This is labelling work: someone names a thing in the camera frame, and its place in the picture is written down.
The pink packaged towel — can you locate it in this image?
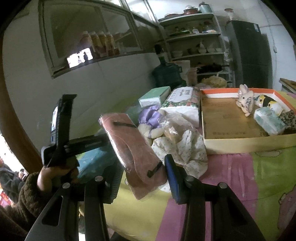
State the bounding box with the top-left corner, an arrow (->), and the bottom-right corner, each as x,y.
99,113 -> 168,200

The white floral neck pillow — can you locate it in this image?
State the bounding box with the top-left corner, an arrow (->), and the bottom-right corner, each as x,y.
152,130 -> 208,179

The white teddy bear purple bow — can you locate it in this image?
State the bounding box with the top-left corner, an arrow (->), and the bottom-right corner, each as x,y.
138,105 -> 164,140

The green patterned tissue pack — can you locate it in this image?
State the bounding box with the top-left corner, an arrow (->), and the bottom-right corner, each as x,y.
253,107 -> 287,136

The pink bunny plush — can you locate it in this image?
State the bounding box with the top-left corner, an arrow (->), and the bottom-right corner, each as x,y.
236,84 -> 254,117

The leopard print cloth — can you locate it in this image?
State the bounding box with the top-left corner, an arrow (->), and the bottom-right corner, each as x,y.
279,110 -> 296,134

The yellow white black snack bag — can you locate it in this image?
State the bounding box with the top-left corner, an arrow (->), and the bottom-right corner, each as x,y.
254,94 -> 285,116

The brown sleeve forearm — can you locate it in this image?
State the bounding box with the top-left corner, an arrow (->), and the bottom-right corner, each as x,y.
1,173 -> 51,240

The person left hand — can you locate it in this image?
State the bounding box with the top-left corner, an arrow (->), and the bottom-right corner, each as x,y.
37,166 -> 79,192

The colourful cartoon bedsheet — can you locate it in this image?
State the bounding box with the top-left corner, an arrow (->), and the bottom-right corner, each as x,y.
79,87 -> 295,240

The orange rimmed cardboard box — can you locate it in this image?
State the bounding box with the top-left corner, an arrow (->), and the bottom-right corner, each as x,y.
200,88 -> 295,155

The mint green tissue box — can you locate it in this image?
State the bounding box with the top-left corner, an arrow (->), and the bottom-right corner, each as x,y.
138,86 -> 171,108

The floral tissue pack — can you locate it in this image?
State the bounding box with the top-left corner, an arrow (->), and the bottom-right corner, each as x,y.
160,87 -> 200,128

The orange drink bottles row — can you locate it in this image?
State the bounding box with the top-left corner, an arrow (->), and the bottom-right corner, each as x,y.
78,31 -> 115,59

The blue water jug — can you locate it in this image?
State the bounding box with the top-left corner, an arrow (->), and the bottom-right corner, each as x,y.
152,44 -> 184,90

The kitchen counter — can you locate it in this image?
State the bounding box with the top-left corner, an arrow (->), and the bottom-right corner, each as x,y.
279,78 -> 296,94

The dark green refrigerator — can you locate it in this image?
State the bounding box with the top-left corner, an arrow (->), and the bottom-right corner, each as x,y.
226,20 -> 272,88

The grey metal shelf unit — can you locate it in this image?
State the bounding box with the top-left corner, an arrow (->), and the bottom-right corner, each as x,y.
159,13 -> 235,87

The red lidded pot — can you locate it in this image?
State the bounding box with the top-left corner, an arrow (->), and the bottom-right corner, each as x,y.
184,6 -> 199,15

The glass jar on fridge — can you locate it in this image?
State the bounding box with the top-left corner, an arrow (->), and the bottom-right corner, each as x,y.
224,8 -> 234,21

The light blue pot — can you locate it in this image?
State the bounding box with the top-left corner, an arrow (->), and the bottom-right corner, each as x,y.
199,1 -> 213,14

